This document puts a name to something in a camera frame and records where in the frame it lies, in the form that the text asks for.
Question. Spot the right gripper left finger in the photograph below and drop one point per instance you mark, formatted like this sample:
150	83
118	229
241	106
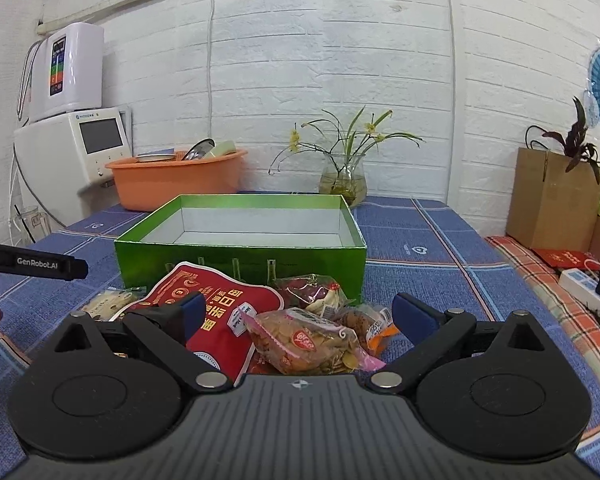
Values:
164	331

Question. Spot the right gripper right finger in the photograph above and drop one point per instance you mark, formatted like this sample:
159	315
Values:
435	336

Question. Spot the red mixed nuts bag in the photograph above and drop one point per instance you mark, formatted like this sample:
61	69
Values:
212	307

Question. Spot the clear bag of broad beans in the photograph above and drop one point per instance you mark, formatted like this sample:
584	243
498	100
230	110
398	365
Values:
298	342

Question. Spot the orange walnut snack bag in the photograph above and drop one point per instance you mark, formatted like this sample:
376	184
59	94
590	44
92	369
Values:
374	327

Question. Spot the pale cracker snack packet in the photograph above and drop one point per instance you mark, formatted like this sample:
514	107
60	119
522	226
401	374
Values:
106	305

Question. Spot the white screen appliance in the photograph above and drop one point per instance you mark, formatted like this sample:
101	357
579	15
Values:
62	163

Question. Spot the red dates snack bag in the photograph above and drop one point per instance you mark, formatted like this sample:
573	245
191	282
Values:
318	294

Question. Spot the green cardboard box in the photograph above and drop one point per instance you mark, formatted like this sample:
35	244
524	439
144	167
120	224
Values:
253	238

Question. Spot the orange plastic basin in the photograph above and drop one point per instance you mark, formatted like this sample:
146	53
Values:
146	186

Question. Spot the red booklet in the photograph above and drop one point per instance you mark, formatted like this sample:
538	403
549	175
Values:
559	259

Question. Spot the white power strip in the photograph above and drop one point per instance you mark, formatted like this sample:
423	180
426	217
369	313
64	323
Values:
581	287

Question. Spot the brown cardboard box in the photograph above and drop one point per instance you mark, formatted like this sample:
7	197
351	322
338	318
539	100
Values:
553	206

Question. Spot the steel bowl in basin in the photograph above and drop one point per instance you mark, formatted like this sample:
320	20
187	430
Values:
200	149

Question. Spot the glass vase with plant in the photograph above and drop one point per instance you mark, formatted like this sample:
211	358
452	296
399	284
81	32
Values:
343	146

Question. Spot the green plate in basin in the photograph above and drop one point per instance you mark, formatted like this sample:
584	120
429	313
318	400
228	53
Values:
221	149

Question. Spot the white water purifier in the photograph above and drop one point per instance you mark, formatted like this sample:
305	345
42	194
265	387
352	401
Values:
67	72

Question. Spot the dark red leafy plant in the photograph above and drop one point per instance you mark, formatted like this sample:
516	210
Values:
574	144

